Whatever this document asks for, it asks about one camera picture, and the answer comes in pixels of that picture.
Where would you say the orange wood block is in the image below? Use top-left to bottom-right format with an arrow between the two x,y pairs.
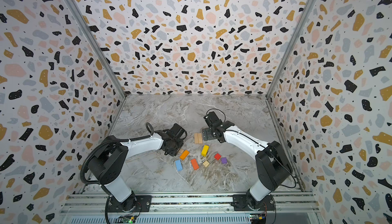
180,150 -> 189,160

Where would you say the blue wood block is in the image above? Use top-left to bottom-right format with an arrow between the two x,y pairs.
175,159 -> 183,171

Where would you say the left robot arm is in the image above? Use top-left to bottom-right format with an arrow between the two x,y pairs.
80,123 -> 187,212

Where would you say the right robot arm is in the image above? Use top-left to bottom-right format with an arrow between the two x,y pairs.
204,109 -> 293,210

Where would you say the yellow wood block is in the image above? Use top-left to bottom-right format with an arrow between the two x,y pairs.
201,145 -> 209,157

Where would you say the red-orange wood block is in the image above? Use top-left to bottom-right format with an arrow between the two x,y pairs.
190,158 -> 199,171

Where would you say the red wood cube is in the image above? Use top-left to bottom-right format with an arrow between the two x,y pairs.
214,153 -> 221,160

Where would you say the left electronics board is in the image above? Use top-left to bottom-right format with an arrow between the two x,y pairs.
118,215 -> 137,224

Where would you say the electronics board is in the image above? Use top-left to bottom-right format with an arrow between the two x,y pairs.
250,213 -> 266,224
118,215 -> 137,224

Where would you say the right corner aluminium profile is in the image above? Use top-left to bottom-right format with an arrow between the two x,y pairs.
265,0 -> 325,99

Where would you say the corner aluminium profile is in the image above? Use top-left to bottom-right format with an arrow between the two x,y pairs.
265,0 -> 325,99
51,0 -> 127,99

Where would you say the right electronics board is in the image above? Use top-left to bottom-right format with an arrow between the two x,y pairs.
250,213 -> 266,224

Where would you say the left corner aluminium profile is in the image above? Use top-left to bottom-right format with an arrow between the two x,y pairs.
51,0 -> 127,99

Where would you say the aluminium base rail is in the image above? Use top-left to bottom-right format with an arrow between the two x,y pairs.
59,192 -> 323,224

